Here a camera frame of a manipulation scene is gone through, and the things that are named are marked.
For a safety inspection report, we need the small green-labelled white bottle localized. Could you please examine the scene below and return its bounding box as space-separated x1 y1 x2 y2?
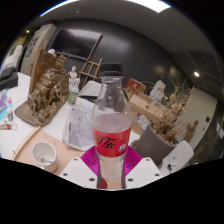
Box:
68 77 81 106

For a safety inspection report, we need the black flat box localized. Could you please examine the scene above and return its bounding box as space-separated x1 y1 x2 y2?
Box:
0 71 19 92
0 66 16 81

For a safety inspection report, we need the black wall screen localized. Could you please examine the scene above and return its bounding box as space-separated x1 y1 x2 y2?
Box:
49 28 103 61

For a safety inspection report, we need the long ceiling light strip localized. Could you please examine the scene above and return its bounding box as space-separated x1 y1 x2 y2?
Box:
39 0 173 18

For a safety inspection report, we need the golden brown sculpture on base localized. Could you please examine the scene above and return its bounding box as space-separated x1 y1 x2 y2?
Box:
13 49 73 128

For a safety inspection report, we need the small paint jar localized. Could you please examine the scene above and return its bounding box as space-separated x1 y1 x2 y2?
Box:
6 97 15 122

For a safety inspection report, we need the clear red-labelled drink bottle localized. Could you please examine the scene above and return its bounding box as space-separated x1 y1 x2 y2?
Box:
91 62 133 190

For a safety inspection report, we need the brown cardboard box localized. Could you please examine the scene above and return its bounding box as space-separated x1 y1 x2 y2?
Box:
124 93 161 136

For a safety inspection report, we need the wooden easel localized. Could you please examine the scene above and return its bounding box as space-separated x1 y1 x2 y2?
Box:
78 57 104 88

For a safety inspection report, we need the red box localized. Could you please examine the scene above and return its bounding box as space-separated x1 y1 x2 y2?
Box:
124 77 148 94

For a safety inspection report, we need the wooden brush with red band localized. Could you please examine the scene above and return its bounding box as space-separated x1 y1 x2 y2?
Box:
0 123 18 131

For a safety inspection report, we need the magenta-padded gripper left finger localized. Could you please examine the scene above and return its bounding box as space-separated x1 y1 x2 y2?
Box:
59 145 100 190

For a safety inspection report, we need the white plaster statue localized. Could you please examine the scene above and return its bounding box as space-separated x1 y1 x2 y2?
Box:
149 79 167 103

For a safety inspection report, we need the white ceramic mug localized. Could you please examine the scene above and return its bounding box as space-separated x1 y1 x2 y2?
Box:
31 140 59 173

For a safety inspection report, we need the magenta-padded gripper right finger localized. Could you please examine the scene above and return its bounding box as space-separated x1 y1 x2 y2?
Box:
124 145 165 190

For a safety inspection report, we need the dried plant in grey pot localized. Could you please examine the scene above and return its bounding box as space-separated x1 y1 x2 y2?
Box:
134 79 194 167

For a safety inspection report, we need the wooden mannequin figure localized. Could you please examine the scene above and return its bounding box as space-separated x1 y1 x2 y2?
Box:
184 119 199 144

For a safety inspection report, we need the light wooden drawing board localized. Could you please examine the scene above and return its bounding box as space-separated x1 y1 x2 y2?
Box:
11 126 86 177

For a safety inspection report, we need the white plastic chair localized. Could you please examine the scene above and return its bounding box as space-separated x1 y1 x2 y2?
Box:
78 79 103 99
158 139 195 178

